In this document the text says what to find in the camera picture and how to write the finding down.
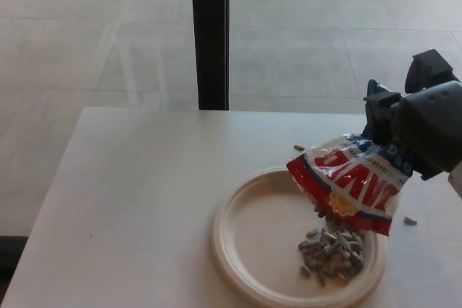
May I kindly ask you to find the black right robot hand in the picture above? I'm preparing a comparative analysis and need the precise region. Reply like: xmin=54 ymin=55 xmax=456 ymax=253
xmin=362 ymin=48 xmax=462 ymax=181

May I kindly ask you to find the red white blue seed bag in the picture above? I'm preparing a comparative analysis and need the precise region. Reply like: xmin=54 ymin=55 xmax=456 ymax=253
xmin=286 ymin=78 xmax=413 ymax=238

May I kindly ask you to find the pile of sunflower seeds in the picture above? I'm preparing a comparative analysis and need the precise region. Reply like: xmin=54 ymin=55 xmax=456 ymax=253
xmin=297 ymin=212 xmax=367 ymax=286

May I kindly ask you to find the round cream paper plate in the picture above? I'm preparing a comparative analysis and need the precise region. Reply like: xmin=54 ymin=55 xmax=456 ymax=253
xmin=210 ymin=164 xmax=388 ymax=307

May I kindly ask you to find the black vertical window frame post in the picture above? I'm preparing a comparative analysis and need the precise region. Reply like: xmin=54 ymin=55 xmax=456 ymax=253
xmin=190 ymin=0 xmax=231 ymax=111

